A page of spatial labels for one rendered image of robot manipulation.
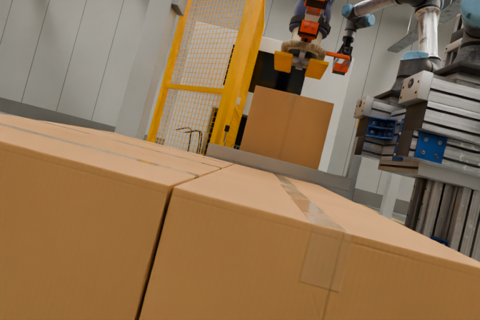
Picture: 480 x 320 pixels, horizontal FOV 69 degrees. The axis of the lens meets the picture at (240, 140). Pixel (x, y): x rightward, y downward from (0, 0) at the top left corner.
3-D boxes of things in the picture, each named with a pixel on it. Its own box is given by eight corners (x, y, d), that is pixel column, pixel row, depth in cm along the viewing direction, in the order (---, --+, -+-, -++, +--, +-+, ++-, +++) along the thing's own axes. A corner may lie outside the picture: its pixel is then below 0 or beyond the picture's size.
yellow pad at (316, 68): (303, 76, 215) (306, 68, 216) (320, 80, 214) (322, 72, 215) (309, 61, 182) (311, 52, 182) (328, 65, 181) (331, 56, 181)
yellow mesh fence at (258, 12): (213, 198, 403) (258, 24, 410) (222, 201, 403) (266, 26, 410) (196, 216, 287) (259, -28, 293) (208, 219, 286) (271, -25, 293)
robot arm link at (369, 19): (362, 21, 208) (348, 24, 218) (374, 28, 214) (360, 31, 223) (366, 8, 208) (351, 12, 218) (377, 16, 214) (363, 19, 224)
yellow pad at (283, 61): (273, 69, 218) (276, 61, 218) (289, 73, 216) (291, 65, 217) (273, 53, 184) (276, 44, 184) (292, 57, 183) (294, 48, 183)
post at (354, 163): (321, 269, 223) (358, 118, 226) (331, 272, 223) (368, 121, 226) (323, 273, 216) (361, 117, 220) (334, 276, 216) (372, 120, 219)
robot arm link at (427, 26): (408, 85, 173) (407, -10, 186) (424, 93, 180) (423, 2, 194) (432, 78, 163) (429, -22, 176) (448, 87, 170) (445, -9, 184)
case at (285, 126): (245, 161, 234) (260, 103, 236) (303, 176, 230) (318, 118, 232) (236, 161, 175) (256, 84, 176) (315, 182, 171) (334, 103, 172)
